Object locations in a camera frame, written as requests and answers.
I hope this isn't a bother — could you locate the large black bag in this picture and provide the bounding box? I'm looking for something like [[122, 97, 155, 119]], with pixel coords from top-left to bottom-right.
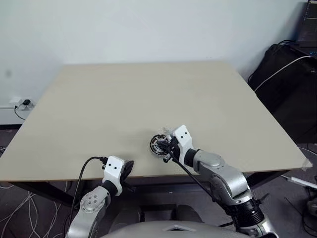
[[247, 44, 317, 144]]

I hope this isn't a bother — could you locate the white cable over bag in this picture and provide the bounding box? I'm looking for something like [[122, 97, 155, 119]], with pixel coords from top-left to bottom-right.
[[255, 56, 314, 92]]

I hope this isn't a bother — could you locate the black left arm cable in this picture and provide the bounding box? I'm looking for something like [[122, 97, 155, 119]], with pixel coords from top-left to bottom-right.
[[69, 156, 107, 224]]

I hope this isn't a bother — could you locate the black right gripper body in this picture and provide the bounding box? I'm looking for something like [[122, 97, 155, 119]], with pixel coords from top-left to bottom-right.
[[168, 136, 183, 161]]

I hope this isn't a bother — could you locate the black adapter cord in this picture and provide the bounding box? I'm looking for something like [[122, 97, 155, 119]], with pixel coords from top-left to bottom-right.
[[14, 104, 27, 120]]

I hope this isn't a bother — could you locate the white floor cable bundle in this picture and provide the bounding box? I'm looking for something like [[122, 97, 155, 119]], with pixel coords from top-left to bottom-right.
[[0, 189, 65, 238]]

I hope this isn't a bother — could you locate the black table frame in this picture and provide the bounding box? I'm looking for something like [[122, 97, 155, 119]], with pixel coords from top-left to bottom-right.
[[4, 170, 289, 208]]

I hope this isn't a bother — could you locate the black chair wheel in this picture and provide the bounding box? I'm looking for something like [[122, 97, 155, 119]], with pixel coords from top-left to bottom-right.
[[306, 193, 317, 219]]

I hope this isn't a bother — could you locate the black ring wheel part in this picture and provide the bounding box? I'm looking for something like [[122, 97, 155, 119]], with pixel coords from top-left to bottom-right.
[[149, 133, 171, 156]]

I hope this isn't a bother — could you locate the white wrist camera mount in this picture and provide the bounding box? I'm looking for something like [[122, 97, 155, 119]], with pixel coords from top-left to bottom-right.
[[102, 155, 125, 197], [172, 125, 195, 166]]

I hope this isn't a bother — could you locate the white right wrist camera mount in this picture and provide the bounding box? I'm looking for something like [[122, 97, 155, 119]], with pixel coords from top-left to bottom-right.
[[172, 125, 195, 166]]

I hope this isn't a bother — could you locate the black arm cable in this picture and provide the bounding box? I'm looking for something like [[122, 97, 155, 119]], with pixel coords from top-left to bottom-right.
[[69, 156, 107, 224], [162, 153, 239, 229]]

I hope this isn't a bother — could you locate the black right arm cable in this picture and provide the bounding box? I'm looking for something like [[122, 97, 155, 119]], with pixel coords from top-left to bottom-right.
[[162, 153, 239, 229]]

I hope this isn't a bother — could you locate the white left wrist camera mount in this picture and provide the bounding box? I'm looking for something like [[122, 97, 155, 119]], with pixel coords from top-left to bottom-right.
[[102, 155, 125, 197]]

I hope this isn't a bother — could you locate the white wall power outlet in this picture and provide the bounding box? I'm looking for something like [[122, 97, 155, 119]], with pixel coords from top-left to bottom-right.
[[9, 95, 35, 110]]

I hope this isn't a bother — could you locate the white power strip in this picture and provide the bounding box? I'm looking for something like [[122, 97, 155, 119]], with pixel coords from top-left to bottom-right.
[[282, 175, 317, 190]]

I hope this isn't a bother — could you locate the grey robot torso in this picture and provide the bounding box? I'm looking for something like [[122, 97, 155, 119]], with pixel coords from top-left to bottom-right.
[[108, 219, 238, 238]]

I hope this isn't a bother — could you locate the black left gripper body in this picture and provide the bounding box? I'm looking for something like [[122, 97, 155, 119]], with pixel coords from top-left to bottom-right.
[[120, 171, 135, 192]]

